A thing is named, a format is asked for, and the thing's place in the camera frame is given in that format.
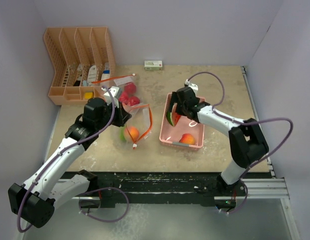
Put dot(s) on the green white small box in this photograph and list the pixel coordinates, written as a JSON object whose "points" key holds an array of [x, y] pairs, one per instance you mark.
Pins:
{"points": [[153, 65]]}

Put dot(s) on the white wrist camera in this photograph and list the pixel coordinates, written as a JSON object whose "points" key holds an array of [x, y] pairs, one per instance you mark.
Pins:
{"points": [[112, 95], [193, 86]]}

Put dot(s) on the yellow grey stamp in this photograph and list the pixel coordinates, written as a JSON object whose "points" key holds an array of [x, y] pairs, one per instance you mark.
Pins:
{"points": [[88, 95]]}

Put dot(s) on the watermelon slice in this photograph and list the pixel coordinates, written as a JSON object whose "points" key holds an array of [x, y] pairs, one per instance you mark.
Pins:
{"points": [[172, 116]]}

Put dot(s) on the clear orange-zipper bag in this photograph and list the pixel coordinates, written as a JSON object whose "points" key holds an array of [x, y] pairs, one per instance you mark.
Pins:
{"points": [[142, 119], [120, 81]]}

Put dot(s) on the peach plastic file organizer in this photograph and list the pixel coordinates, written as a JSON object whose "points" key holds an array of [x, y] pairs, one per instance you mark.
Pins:
{"points": [[73, 50]]}

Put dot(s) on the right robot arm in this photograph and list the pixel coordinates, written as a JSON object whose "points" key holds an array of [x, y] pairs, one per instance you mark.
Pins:
{"points": [[246, 140]]}

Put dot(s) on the white leaflet package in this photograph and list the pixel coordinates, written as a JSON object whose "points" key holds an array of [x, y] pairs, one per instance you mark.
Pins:
{"points": [[92, 75]]}

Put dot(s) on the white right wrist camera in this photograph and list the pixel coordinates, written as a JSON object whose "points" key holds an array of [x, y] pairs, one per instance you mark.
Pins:
{"points": [[193, 86]]}

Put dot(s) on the blue white box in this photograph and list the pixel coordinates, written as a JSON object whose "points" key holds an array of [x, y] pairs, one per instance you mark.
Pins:
{"points": [[105, 75]]}

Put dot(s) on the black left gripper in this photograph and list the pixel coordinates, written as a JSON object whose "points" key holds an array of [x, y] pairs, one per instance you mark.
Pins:
{"points": [[122, 116]]}

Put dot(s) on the red apple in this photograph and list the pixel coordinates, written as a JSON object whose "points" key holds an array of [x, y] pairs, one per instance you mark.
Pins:
{"points": [[130, 88]]}

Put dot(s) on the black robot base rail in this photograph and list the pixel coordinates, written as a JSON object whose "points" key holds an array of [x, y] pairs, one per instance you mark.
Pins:
{"points": [[199, 188]]}

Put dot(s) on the pink perforated plastic basket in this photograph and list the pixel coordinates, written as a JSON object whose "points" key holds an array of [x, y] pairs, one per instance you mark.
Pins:
{"points": [[171, 135]]}

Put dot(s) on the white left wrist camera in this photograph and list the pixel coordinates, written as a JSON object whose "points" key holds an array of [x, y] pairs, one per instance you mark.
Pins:
{"points": [[112, 95]]}

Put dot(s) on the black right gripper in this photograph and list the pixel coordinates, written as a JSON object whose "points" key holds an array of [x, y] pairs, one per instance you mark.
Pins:
{"points": [[175, 99]]}

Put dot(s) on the clear orange-zipper top bag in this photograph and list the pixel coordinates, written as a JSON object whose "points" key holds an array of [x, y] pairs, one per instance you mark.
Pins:
{"points": [[120, 81]]}

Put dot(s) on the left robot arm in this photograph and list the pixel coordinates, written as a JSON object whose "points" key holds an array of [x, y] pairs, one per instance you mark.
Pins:
{"points": [[37, 198]]}

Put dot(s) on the dark red round fruit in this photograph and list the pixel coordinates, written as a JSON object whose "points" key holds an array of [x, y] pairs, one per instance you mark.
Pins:
{"points": [[124, 97]]}

